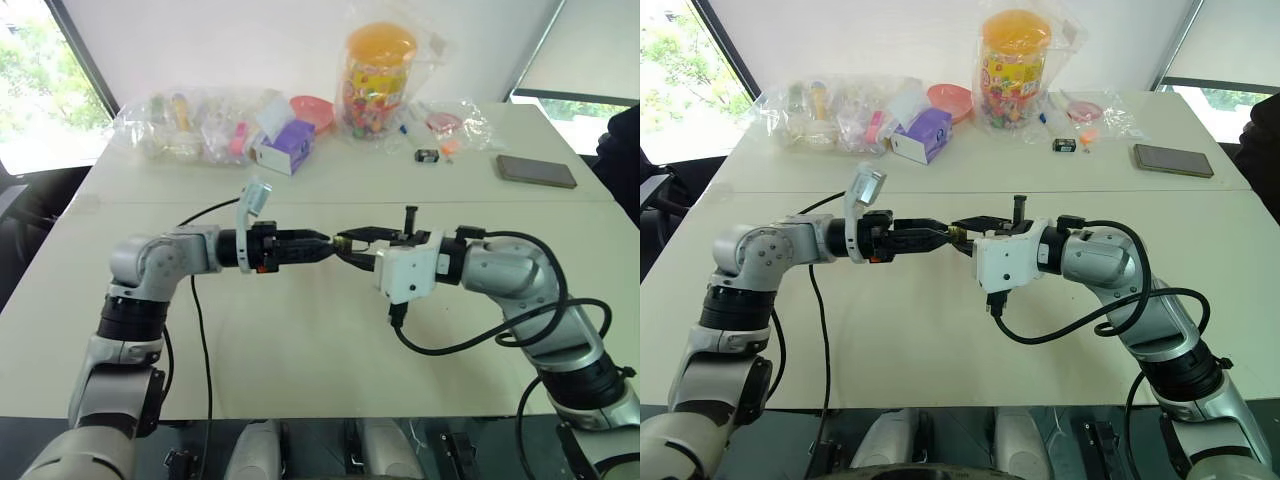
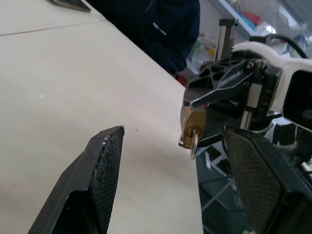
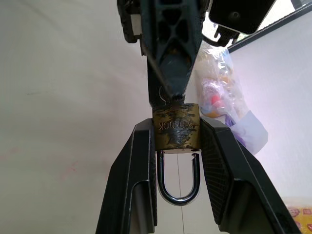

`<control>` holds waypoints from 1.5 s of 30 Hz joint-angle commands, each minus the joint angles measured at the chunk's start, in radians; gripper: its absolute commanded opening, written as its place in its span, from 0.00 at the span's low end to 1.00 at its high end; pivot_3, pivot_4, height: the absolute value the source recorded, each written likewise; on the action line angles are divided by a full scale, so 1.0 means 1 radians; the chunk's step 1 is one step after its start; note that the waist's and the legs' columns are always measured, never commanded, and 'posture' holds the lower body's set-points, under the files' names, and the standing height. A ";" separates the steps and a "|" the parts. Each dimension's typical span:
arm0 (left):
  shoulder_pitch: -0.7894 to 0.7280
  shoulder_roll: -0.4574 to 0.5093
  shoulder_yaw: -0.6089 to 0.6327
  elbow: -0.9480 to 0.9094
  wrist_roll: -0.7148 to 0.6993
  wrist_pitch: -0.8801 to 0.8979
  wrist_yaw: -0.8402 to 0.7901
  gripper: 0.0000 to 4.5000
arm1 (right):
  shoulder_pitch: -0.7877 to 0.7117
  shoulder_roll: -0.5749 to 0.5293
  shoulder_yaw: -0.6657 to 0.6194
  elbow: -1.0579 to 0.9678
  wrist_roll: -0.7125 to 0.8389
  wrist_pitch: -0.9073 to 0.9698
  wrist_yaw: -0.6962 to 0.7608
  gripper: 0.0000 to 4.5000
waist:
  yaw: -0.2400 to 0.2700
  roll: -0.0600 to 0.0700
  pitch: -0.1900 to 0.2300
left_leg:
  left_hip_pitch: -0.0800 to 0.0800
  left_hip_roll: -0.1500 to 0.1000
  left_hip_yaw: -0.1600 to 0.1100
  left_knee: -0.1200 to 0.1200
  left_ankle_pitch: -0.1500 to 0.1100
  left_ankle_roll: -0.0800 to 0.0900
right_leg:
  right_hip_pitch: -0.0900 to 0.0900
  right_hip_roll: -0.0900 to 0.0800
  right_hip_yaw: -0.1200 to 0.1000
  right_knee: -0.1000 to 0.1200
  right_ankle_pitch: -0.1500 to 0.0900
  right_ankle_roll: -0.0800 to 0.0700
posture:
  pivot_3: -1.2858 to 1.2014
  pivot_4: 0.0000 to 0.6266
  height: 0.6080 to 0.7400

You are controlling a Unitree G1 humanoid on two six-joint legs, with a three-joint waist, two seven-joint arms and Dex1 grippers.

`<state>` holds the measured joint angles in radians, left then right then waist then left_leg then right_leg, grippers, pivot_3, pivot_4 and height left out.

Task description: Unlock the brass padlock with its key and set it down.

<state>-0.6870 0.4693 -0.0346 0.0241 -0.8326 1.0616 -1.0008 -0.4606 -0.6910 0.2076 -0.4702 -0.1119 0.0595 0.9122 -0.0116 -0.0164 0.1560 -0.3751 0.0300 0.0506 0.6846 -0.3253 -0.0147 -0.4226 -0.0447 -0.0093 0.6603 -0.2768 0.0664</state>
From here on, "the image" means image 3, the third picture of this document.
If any brass padlock with steel shackle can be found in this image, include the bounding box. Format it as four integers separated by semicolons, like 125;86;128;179
152;102;202;206

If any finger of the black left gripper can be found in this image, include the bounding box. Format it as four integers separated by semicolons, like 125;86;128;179
139;0;208;98
145;55;172;108

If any yellow printed packet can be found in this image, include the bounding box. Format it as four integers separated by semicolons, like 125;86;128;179
282;195;312;234

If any white panel with dark edge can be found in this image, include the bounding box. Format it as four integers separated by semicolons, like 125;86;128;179
227;11;312;198

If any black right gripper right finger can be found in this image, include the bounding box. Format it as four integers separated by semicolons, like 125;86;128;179
199;117;302;234

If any silver padlock key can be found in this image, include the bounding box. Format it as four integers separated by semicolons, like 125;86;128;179
157;85;183;110

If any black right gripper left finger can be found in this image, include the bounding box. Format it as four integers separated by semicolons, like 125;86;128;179
95;118;158;234

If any clear plastic bag of items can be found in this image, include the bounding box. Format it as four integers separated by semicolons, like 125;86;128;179
194;43;269;156

